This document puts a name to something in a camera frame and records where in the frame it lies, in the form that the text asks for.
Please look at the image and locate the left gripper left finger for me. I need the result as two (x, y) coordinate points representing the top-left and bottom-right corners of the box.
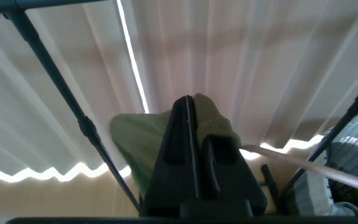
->
(142, 95), (199, 216)

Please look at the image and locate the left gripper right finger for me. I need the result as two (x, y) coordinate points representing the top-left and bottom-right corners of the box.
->
(187, 96), (269, 216)

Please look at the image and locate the green long-sleeved shirt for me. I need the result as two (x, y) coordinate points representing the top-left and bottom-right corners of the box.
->
(109, 93), (242, 197)

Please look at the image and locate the pink clothes hanger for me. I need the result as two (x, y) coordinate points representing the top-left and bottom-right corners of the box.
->
(240, 144), (358, 196)

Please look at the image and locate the white laundry basket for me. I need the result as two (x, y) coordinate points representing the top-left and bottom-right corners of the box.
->
(283, 120), (358, 217)

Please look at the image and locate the black clothes rack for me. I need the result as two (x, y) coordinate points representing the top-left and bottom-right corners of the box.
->
(0, 0), (358, 216)

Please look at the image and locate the beige curtain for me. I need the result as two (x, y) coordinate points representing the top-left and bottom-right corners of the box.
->
(0, 0), (358, 185)

